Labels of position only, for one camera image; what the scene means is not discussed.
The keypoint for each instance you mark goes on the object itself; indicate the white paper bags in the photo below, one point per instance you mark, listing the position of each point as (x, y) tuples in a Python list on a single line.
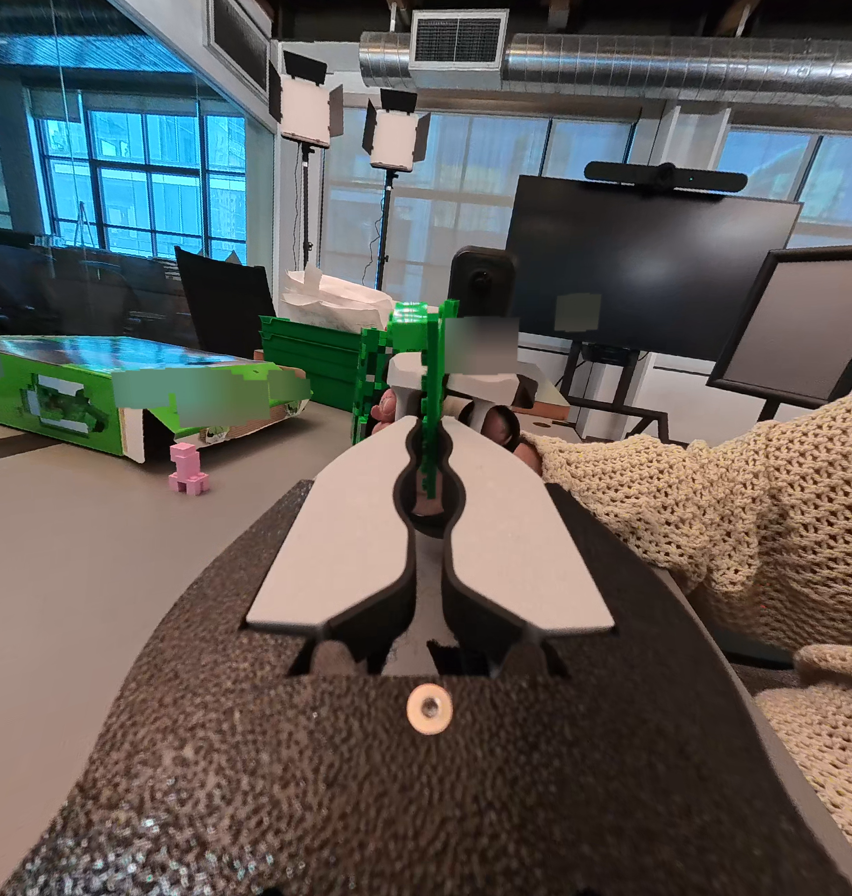
[(335, 301)]

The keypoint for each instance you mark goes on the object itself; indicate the black television stand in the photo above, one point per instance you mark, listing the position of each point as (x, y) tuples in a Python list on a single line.
[(601, 399)]

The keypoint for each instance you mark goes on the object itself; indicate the green plastic bins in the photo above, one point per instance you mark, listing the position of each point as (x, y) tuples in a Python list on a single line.
[(307, 357)]

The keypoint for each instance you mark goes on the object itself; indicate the cream knitted sweater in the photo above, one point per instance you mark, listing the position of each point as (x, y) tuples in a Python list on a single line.
[(832, 742)]

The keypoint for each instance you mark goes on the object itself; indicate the black framed monitor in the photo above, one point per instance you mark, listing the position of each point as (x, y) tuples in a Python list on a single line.
[(797, 322)]

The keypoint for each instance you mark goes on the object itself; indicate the white air vent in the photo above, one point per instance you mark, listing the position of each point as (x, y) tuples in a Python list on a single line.
[(459, 38)]

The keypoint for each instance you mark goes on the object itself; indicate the studio light on stand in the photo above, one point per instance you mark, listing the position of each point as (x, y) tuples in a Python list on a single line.
[(396, 133), (305, 105)]

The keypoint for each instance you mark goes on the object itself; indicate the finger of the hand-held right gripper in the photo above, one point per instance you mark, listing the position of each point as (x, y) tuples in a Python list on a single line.
[(489, 388), (405, 371)]

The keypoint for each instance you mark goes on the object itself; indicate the person's right hand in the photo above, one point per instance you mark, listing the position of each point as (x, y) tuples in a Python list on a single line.
[(517, 434)]

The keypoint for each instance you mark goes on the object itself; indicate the large paned window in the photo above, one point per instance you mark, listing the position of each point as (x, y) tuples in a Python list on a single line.
[(145, 182)]

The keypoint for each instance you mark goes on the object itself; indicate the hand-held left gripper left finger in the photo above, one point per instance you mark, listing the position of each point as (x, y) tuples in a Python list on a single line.
[(342, 553)]

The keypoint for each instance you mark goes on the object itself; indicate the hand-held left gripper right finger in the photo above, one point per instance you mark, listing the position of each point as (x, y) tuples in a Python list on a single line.
[(524, 553)]

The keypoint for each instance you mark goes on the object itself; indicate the green lego box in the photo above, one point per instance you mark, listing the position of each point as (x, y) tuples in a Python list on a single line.
[(61, 392)]

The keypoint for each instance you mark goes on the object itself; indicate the green lego plate assembly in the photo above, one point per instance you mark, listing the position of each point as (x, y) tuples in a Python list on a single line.
[(434, 392)]

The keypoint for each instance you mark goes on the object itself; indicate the silver ventilation duct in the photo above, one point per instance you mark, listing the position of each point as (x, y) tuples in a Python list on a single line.
[(678, 66)]

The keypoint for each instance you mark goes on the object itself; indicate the black video conference bar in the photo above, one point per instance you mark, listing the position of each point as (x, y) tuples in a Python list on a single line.
[(664, 178)]

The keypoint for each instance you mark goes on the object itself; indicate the pink lego pig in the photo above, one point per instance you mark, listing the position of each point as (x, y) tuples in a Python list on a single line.
[(188, 472)]

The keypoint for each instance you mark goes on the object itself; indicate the person's right forearm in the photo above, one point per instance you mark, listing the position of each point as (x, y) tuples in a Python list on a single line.
[(678, 504)]

